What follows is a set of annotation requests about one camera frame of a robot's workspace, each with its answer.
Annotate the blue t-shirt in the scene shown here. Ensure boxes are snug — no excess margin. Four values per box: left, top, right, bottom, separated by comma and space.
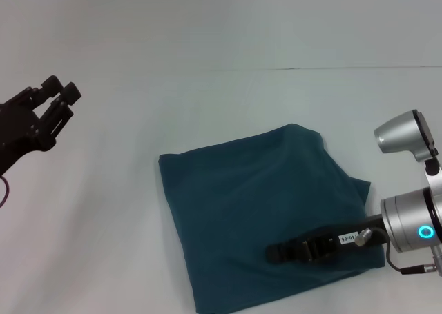
157, 122, 387, 314

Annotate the left arm cable with plug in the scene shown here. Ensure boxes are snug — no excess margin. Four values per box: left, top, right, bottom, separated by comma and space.
0, 175, 11, 208

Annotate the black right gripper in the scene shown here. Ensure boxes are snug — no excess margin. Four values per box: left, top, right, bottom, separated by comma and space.
265, 214, 390, 265

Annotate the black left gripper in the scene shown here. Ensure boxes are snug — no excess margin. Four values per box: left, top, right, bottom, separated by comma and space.
0, 74, 83, 177

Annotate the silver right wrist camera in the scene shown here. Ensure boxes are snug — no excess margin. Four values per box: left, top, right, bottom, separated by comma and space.
374, 109, 438, 164

